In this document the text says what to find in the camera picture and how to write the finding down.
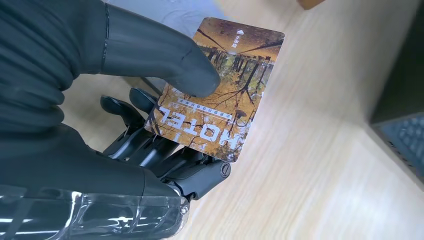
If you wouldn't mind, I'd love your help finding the grey laptop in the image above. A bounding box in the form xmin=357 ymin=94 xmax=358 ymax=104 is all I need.
xmin=365 ymin=0 xmax=424 ymax=193

